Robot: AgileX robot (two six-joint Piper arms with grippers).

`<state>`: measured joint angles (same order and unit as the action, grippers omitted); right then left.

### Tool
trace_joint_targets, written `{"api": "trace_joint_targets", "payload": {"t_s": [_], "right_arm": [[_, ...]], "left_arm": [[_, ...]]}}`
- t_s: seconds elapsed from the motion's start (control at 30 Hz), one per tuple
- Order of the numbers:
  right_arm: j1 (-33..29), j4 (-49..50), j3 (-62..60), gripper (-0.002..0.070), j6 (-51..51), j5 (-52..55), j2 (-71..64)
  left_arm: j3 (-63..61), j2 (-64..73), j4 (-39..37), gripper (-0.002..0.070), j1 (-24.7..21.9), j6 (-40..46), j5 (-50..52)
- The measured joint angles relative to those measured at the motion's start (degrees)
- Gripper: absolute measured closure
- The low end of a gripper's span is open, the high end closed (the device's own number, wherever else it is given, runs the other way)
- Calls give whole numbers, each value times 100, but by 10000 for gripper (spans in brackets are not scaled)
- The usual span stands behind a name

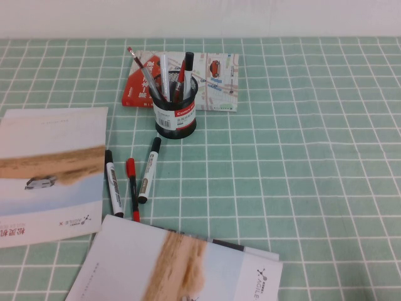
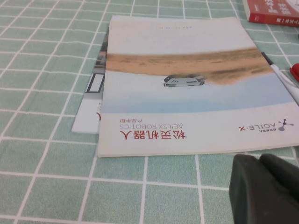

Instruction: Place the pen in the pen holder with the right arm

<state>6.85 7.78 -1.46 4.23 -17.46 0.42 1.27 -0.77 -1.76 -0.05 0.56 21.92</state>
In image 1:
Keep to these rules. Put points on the white pen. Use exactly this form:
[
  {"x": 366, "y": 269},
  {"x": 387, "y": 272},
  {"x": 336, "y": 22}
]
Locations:
[{"x": 165, "y": 72}]

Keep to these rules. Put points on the whiteboard marker bold black print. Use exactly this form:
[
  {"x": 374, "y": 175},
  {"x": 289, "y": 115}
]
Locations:
[{"x": 113, "y": 185}]

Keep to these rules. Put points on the black capped white marker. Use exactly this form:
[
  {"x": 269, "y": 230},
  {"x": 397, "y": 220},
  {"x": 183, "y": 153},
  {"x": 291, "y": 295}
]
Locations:
[{"x": 189, "y": 61}]

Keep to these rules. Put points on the green checked tablecloth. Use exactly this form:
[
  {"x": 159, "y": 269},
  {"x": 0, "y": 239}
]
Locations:
[{"x": 313, "y": 156}]

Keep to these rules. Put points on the red pencil with eraser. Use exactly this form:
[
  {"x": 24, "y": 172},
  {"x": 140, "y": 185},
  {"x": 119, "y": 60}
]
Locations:
[{"x": 135, "y": 57}]

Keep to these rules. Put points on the red gel pen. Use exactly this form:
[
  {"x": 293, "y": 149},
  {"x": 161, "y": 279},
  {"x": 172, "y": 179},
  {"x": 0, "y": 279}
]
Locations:
[{"x": 179, "y": 84}]

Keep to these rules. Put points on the black mesh pen holder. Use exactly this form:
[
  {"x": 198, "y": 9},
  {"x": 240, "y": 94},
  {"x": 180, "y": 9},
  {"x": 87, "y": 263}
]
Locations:
[{"x": 175, "y": 125}]

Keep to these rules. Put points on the whiteboard marker small colour print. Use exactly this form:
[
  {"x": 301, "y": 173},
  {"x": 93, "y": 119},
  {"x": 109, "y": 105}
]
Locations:
[{"x": 149, "y": 169}]

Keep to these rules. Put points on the map print book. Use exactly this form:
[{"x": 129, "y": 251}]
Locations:
[{"x": 219, "y": 87}]

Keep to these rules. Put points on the translucent grey pen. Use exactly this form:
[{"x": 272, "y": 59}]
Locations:
[{"x": 148, "y": 78}]

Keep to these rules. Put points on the red capped black pen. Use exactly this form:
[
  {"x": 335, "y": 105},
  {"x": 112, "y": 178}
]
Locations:
[{"x": 133, "y": 188}]

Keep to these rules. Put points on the brochure with tan stripe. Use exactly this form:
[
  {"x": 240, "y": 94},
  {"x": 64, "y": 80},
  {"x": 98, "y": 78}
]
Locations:
[{"x": 141, "y": 266}]

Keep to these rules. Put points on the brochure with car photo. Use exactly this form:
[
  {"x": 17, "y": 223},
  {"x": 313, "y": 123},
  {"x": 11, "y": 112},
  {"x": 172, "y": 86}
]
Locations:
[{"x": 50, "y": 175}]

